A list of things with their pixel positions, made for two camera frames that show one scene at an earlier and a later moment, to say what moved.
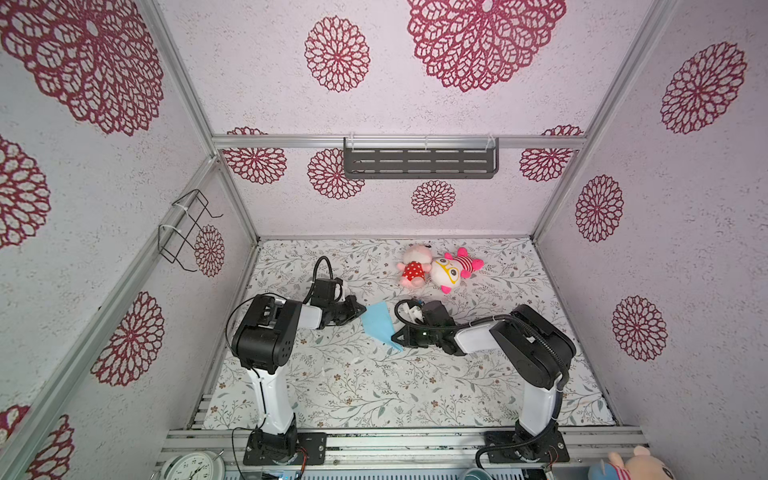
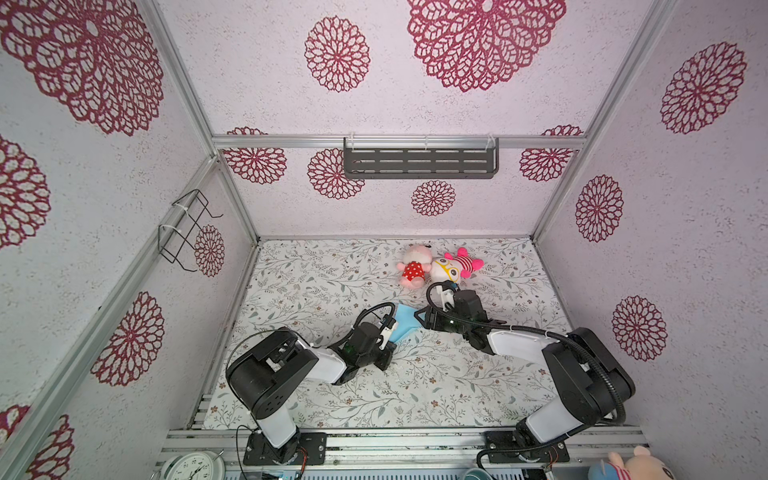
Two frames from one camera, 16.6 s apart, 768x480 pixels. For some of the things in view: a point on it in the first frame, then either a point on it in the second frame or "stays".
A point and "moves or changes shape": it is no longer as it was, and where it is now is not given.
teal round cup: x=476 y=474 stays
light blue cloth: x=378 y=323 moves or changes shape
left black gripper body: x=333 y=307 to x=377 y=356
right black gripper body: x=421 y=338 to x=443 y=324
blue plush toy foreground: x=602 y=471 stays
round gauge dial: x=194 y=465 stays
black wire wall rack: x=176 y=242 stays
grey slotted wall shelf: x=420 y=157 stays
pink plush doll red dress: x=417 y=262 stays
